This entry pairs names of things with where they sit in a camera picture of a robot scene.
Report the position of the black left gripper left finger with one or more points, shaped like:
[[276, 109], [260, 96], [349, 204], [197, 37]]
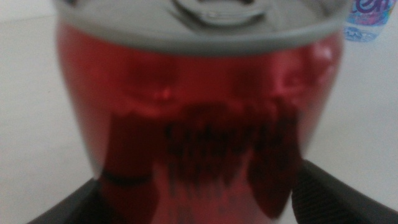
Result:
[[77, 208]]

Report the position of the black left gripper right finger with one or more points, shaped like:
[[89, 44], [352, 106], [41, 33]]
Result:
[[329, 202]]

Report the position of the red soda can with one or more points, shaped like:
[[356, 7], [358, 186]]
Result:
[[192, 87]]

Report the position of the clear water bottle blue cap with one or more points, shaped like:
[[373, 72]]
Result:
[[367, 21]]

